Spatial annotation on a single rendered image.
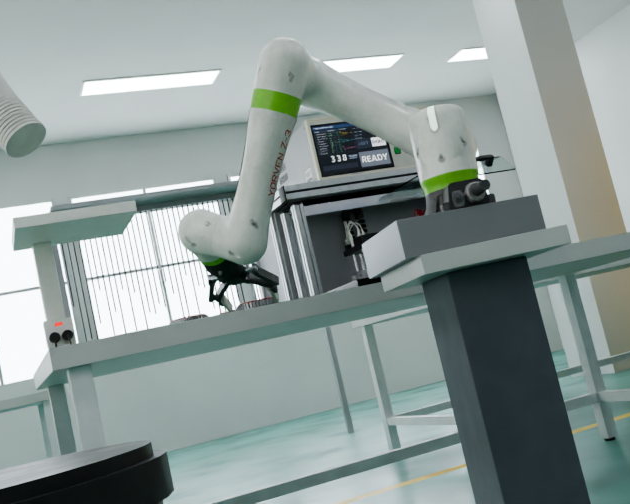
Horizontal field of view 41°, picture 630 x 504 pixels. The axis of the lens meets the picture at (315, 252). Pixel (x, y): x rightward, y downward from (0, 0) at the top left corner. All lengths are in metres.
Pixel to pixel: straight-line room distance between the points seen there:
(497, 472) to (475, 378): 0.19
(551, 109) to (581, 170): 0.51
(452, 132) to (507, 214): 0.22
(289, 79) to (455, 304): 0.64
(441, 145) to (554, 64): 4.97
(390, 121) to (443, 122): 0.24
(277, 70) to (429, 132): 0.38
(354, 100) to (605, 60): 7.56
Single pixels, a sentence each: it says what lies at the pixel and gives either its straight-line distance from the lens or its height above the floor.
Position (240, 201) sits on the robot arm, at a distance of 1.94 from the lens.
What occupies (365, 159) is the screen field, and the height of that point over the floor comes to 1.17.
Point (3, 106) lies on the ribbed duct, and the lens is 3.14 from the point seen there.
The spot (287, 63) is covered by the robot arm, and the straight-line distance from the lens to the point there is 1.95.
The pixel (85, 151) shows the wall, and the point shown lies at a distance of 9.05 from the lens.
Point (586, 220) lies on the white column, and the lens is 6.49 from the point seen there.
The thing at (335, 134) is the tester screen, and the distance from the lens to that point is 2.65.
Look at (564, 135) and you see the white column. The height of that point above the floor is 1.78.
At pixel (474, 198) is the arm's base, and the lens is 1.74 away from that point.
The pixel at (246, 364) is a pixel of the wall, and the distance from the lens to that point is 8.93.
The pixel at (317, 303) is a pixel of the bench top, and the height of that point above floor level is 0.73.
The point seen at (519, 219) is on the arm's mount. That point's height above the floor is 0.78.
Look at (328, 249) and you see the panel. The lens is 2.67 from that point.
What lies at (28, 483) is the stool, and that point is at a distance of 0.69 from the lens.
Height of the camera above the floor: 0.60
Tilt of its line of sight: 7 degrees up
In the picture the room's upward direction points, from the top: 13 degrees counter-clockwise
